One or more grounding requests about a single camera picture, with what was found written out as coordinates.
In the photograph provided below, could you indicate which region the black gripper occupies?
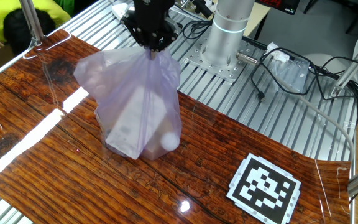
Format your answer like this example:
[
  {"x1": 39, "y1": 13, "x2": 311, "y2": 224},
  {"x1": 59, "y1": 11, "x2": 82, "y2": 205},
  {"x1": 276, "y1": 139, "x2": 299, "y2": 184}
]
[{"x1": 119, "y1": 0, "x2": 180, "y2": 60}]

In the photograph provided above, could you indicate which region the translucent purple plastic bag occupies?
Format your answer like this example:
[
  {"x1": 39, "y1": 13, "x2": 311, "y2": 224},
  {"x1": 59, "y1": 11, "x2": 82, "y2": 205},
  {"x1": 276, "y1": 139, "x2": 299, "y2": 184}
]
[{"x1": 73, "y1": 46, "x2": 183, "y2": 161}]

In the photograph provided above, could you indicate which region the white printed box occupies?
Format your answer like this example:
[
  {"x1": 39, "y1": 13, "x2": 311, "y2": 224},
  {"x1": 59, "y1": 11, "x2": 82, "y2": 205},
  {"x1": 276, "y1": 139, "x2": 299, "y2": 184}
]
[{"x1": 105, "y1": 85, "x2": 169, "y2": 160}]

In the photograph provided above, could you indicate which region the white ball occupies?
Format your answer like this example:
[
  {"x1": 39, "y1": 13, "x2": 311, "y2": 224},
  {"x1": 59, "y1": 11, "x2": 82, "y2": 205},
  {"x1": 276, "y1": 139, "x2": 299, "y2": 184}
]
[{"x1": 160, "y1": 131, "x2": 180, "y2": 152}]

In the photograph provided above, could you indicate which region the small brown box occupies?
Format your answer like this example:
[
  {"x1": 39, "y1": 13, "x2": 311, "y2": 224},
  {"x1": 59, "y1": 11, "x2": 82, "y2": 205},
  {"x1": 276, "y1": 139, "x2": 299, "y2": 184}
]
[{"x1": 141, "y1": 119, "x2": 175, "y2": 161}]

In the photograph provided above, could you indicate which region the clear plastic bag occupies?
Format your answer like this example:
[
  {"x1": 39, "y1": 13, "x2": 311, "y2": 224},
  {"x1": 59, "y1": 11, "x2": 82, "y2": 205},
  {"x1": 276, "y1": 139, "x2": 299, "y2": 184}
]
[{"x1": 270, "y1": 57, "x2": 311, "y2": 94}]

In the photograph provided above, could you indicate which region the black cylindrical connector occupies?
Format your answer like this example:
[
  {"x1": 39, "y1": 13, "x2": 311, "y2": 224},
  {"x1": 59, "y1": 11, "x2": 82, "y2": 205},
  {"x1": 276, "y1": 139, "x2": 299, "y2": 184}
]
[{"x1": 193, "y1": 0, "x2": 214, "y2": 19}]

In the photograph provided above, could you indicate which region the beige desk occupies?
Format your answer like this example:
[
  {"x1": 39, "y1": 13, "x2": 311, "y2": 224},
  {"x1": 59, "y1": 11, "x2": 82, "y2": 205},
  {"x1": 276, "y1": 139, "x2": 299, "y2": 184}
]
[{"x1": 243, "y1": 2, "x2": 272, "y2": 40}]

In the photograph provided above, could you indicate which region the white crumpled paper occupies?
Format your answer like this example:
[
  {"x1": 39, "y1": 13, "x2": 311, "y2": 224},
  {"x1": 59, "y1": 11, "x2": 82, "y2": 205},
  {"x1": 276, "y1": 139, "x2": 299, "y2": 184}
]
[{"x1": 265, "y1": 42, "x2": 291, "y2": 63}]

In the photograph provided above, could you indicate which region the black red digit display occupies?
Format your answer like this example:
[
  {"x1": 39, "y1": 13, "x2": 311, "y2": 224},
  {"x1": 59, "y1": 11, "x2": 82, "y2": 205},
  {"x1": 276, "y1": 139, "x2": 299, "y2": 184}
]
[{"x1": 255, "y1": 0, "x2": 301, "y2": 16}]

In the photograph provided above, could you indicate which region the wood grain table mat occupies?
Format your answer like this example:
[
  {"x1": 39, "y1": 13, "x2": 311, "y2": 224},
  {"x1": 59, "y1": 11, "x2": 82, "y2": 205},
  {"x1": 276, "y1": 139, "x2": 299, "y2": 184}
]
[{"x1": 0, "y1": 28, "x2": 353, "y2": 224}]

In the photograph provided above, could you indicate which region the black white marker board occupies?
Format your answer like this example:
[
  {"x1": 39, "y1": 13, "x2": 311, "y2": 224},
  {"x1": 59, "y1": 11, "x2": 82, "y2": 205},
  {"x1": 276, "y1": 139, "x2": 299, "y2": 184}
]
[{"x1": 226, "y1": 152, "x2": 302, "y2": 224}]

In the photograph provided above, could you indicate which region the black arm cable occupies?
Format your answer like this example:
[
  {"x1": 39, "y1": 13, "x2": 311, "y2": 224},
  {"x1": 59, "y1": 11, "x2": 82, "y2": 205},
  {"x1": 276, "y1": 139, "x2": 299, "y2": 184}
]
[{"x1": 181, "y1": 19, "x2": 213, "y2": 40}]

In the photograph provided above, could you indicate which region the black USB cable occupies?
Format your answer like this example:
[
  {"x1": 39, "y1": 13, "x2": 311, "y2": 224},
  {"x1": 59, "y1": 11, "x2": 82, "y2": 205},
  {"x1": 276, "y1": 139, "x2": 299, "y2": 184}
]
[{"x1": 249, "y1": 46, "x2": 323, "y2": 103}]

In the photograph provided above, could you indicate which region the aluminium frame crossbar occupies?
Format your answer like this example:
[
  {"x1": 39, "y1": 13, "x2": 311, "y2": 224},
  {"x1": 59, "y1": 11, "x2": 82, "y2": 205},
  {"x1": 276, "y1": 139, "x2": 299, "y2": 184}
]
[{"x1": 0, "y1": 39, "x2": 42, "y2": 88}]

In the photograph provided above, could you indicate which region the grey cable with metal plug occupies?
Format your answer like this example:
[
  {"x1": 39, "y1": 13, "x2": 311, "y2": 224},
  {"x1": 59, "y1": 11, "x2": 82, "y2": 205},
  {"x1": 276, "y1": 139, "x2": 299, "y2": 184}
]
[{"x1": 236, "y1": 51, "x2": 356, "y2": 162}]

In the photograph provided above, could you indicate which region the black cable bundle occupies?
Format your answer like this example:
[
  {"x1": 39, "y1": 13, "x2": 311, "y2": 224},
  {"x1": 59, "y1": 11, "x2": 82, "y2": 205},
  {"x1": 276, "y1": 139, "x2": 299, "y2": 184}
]
[{"x1": 308, "y1": 55, "x2": 358, "y2": 126}]

